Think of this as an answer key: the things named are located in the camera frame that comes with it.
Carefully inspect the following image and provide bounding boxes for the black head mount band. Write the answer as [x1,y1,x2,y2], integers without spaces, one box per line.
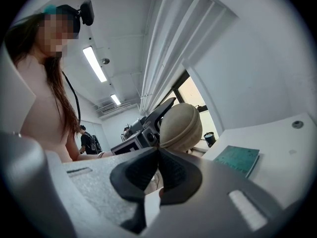
[55,4,82,33]

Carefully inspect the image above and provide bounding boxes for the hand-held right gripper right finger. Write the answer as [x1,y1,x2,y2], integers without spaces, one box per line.
[146,147,284,238]

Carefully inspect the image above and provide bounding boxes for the beige oval case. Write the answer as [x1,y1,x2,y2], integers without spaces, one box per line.
[158,102,203,150]

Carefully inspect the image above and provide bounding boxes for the ceiling air vent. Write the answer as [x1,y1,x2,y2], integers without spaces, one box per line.
[96,103,132,115]

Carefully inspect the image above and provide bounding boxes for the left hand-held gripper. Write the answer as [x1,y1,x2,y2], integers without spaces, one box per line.
[110,97,177,156]

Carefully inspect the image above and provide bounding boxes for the person's pink top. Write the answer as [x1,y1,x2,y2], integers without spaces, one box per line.
[14,55,75,163]

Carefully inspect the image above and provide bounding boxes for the black framed window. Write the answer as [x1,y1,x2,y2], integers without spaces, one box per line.
[169,68,220,143]

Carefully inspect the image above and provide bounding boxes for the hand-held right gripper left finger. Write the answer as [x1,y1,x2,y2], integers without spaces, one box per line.
[61,147,160,238]

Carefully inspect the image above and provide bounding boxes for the black head-mounted camera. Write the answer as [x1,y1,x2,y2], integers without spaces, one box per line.
[79,0,95,26]

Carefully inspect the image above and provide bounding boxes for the person's left forearm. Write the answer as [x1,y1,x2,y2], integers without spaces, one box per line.
[65,135,113,163]

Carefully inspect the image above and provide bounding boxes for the black trash bin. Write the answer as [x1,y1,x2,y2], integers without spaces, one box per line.
[203,131,216,148]

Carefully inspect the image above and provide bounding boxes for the black head camera cable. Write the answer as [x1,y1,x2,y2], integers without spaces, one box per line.
[61,70,82,126]

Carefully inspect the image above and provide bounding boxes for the white ceiling pipes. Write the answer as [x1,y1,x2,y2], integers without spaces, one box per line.
[138,0,238,116]

